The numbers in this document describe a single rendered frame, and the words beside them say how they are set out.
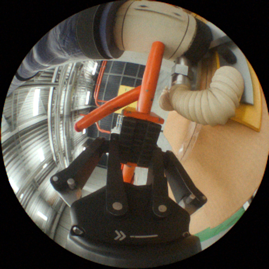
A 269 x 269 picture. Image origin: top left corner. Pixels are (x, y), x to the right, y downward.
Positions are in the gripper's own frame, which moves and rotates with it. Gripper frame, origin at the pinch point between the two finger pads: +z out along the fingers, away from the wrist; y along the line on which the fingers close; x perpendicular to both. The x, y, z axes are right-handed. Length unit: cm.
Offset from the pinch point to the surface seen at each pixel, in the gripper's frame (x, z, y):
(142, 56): 65, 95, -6
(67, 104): -64, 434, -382
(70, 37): 17.5, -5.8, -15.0
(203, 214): -41, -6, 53
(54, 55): 16.7, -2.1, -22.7
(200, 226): -47, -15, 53
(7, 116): -57, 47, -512
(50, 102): -18, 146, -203
